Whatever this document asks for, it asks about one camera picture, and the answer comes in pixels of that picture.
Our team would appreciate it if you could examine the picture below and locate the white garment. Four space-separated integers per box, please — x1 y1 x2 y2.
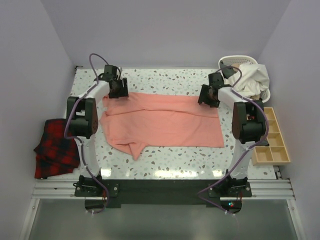
227 62 271 99

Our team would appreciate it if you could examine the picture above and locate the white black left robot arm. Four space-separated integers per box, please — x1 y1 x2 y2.
64 65 129 178

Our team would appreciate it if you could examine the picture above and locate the red black plaid shirt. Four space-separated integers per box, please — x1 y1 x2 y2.
34 118 80 179

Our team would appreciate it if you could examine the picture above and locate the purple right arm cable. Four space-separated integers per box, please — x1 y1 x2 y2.
197 65 270 213

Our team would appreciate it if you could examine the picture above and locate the dark grey garment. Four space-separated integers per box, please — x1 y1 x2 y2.
219 62 237 79

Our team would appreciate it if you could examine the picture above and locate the wooden compartment tray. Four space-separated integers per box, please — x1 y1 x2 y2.
251 107 291 166

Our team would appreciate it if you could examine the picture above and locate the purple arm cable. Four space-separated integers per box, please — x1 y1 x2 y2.
197 65 270 213
64 52 115 215

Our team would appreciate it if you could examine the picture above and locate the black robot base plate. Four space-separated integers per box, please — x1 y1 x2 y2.
73 176 253 211

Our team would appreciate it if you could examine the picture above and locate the white perforated laundry basket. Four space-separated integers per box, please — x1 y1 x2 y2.
218 55 271 103

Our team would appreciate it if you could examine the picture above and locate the pink t shirt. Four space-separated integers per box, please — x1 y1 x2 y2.
100 92 225 160

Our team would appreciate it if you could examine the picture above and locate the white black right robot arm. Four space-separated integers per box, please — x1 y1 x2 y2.
198 72 269 197

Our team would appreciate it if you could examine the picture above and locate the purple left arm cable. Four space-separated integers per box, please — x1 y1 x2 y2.
64 52 115 215

